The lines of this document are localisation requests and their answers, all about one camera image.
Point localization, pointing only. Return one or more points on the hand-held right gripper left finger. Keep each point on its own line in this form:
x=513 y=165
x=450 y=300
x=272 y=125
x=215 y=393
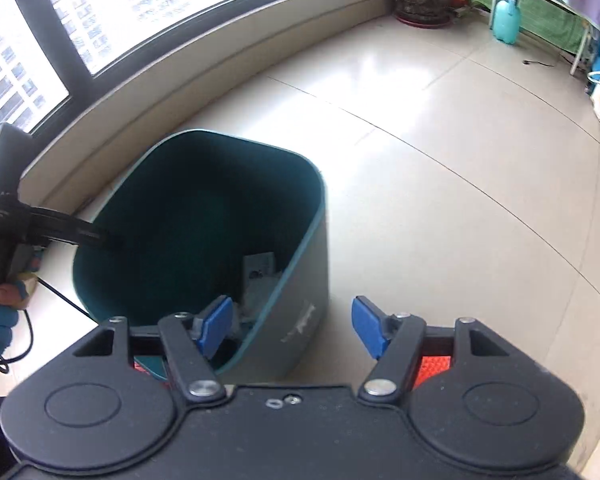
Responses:
x=215 y=322

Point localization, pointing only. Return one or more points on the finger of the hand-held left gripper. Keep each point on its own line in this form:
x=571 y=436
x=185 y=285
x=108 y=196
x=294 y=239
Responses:
x=75 y=230

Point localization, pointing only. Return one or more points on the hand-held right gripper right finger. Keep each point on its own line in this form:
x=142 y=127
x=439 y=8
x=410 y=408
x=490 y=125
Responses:
x=367 y=327

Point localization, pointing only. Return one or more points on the teal waste bin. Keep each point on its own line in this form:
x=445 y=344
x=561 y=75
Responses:
x=180 y=220

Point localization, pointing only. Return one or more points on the white printed wrapper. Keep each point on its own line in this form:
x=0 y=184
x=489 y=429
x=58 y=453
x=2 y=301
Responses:
x=260 y=272

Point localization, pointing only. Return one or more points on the black framed window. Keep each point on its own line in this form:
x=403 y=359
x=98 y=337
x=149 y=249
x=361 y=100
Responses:
x=65 y=35

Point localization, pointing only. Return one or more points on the teal spray bottle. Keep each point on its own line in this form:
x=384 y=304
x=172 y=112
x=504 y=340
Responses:
x=506 y=20

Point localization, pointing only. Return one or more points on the white rack with green cloth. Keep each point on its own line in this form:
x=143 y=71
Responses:
x=545 y=15

